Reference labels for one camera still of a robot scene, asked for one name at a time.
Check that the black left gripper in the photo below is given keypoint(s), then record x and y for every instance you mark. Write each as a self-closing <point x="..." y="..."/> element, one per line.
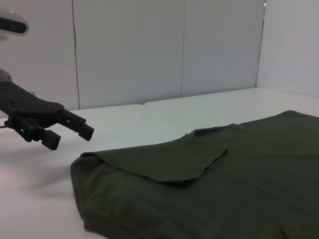
<point x="27" y="105"/>

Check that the dark green t-shirt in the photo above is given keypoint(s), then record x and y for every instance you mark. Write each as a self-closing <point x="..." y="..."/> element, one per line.
<point x="211" y="186"/>

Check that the white robot head camera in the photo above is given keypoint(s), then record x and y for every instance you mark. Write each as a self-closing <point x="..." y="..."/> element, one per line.
<point x="12" y="23"/>

